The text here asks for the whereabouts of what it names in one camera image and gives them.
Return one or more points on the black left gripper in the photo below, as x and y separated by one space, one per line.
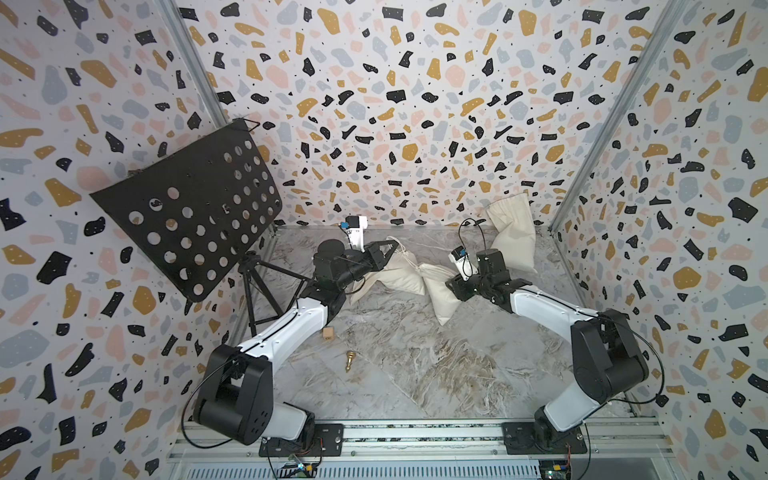
371 254

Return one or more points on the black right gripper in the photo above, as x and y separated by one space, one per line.
457 287

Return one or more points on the cream soil bag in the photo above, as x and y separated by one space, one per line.
400 274

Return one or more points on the cream cloth bag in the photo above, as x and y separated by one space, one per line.
513 248

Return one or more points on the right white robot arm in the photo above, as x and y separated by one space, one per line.
606 357

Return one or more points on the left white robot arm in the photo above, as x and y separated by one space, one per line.
236 396

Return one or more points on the gold chess piece near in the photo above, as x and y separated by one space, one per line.
350 356

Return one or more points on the black perforated music stand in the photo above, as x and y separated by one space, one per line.
198 213

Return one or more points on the green circuit board left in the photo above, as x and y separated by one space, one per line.
300 469

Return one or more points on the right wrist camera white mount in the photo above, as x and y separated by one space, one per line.
460 258

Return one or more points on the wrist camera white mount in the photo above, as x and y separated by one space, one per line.
460 258
354 227

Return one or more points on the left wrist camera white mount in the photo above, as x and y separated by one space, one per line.
354 227

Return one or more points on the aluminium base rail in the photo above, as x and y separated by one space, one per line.
604 448

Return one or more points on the aluminium corner post left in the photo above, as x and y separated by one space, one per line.
169 12

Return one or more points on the aluminium corner post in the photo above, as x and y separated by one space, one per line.
169 12
670 15

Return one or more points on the aluminium corner post right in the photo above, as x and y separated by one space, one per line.
670 15

